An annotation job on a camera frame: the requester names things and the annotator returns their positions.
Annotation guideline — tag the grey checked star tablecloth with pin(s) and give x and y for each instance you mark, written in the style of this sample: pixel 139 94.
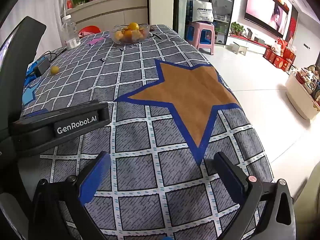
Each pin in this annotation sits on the grey checked star tablecloth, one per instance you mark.
pixel 140 135

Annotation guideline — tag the white tote bag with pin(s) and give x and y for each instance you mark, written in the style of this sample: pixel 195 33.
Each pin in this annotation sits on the white tote bag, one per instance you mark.
pixel 202 11

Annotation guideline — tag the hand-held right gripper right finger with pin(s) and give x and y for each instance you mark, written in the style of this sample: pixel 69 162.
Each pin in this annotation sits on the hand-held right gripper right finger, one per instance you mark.
pixel 228 177

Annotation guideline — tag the red plastic chair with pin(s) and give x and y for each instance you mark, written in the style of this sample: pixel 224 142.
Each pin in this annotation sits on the red plastic chair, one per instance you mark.
pixel 90 29

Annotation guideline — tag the clear glass bowl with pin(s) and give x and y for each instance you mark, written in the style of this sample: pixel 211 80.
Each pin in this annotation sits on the clear glass bowl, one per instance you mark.
pixel 113 37

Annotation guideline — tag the white low tv cabinet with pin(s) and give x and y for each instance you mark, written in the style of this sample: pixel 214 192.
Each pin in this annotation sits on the white low tv cabinet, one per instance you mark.
pixel 250 41

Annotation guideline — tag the assorted snack packages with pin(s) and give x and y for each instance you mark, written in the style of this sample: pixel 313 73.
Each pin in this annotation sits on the assorted snack packages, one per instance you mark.
pixel 308 76

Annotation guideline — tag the small white stool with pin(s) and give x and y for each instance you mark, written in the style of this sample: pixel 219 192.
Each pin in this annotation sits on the small white stool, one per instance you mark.
pixel 240 47

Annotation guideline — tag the stack of red gift boxes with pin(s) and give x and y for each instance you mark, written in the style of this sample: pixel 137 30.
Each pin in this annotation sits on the stack of red gift boxes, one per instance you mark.
pixel 278 61

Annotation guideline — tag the red bottle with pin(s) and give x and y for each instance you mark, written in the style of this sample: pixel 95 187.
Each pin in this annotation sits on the red bottle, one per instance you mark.
pixel 69 3

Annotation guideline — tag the heap of small yellow fruits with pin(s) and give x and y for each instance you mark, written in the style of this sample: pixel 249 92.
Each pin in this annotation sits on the heap of small yellow fruits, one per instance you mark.
pixel 127 35

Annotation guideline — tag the potted green plant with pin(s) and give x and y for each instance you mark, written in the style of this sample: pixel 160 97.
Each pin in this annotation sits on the potted green plant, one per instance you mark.
pixel 237 27

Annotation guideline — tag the wall television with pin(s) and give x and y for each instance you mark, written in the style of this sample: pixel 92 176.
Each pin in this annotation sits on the wall television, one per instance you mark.
pixel 262 7

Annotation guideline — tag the pink plastic stool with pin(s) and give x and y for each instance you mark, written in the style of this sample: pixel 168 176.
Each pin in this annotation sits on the pink plastic stool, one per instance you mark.
pixel 205 26

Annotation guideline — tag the small dark flat object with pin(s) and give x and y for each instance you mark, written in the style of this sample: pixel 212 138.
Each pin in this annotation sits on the small dark flat object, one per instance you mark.
pixel 152 28

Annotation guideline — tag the white curtain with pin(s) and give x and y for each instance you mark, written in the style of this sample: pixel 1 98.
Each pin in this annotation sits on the white curtain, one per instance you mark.
pixel 32 5

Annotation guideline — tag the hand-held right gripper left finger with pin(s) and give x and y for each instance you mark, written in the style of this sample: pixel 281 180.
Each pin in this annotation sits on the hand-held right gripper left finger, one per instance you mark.
pixel 96 180

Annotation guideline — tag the beige cabinet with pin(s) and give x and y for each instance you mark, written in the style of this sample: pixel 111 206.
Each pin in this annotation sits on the beige cabinet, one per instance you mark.
pixel 112 10

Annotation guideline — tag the orange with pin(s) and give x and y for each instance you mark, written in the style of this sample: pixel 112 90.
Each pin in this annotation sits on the orange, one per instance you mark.
pixel 133 26

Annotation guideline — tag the small yellow round fruit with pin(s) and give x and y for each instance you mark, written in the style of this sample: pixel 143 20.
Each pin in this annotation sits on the small yellow round fruit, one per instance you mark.
pixel 54 70

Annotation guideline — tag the red wall decoration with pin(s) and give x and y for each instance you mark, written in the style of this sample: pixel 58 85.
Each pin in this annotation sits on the red wall decoration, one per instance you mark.
pixel 292 26

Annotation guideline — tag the clear plastic bottle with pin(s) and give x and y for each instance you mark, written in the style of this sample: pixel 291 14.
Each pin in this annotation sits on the clear plastic bottle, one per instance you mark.
pixel 70 30

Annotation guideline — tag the blue plastic bag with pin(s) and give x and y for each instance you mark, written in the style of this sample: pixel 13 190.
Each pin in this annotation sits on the blue plastic bag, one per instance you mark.
pixel 29 76

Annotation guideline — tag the round white coffee table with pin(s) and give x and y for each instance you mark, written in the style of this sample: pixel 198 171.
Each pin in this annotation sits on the round white coffee table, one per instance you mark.
pixel 297 97

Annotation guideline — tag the blue plastic stool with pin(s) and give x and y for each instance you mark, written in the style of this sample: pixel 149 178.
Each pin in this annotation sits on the blue plastic stool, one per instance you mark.
pixel 206 35

